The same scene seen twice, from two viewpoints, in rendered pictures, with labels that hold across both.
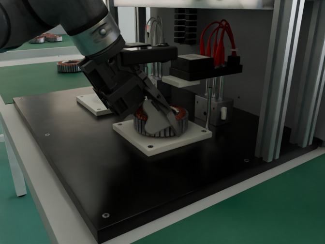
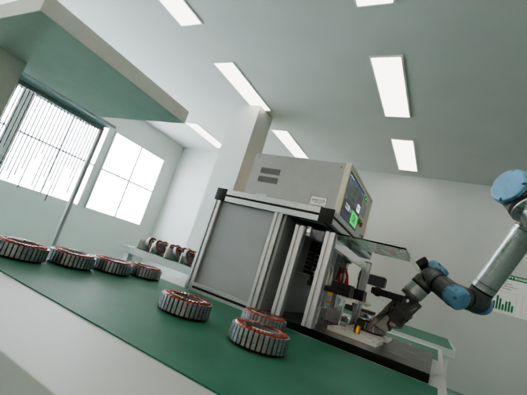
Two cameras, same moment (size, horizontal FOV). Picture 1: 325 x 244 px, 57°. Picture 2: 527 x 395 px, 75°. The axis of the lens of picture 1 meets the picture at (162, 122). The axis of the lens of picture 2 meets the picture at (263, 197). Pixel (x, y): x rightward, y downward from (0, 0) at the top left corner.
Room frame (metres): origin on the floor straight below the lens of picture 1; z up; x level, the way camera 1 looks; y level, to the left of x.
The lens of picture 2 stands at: (1.64, 0.97, 0.89)
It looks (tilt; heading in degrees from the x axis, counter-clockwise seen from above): 11 degrees up; 244
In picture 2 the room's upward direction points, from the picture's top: 17 degrees clockwise
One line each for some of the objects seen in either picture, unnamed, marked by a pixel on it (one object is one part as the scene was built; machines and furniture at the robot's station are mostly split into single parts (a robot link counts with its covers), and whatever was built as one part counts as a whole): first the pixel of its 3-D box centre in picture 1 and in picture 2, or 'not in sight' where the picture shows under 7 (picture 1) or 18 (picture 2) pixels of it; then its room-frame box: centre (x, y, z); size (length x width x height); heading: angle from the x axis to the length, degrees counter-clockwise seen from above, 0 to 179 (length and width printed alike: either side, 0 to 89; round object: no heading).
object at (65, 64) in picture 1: (70, 66); (259, 336); (1.28, 0.40, 0.77); 0.11 x 0.11 x 0.04
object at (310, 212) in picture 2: not in sight; (303, 227); (0.84, -0.20, 1.09); 0.68 x 0.44 x 0.05; 33
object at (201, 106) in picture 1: (213, 108); (333, 314); (0.65, -0.12, 0.80); 0.07 x 0.05 x 0.06; 33
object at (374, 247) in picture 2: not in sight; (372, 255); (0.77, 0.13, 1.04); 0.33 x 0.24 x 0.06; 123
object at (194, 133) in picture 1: (160, 130); (368, 333); (0.57, 0.00, 0.78); 0.15 x 0.15 x 0.01; 33
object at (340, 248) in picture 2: (168, 0); (352, 256); (0.72, -0.01, 1.03); 0.62 x 0.01 x 0.03; 33
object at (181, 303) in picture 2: not in sight; (185, 304); (1.38, 0.24, 0.77); 0.11 x 0.11 x 0.04
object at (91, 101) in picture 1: (111, 100); (355, 335); (0.77, 0.14, 0.78); 0.15 x 0.15 x 0.01; 33
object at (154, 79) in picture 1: (156, 85); (315, 313); (0.85, 0.02, 0.80); 0.07 x 0.05 x 0.06; 33
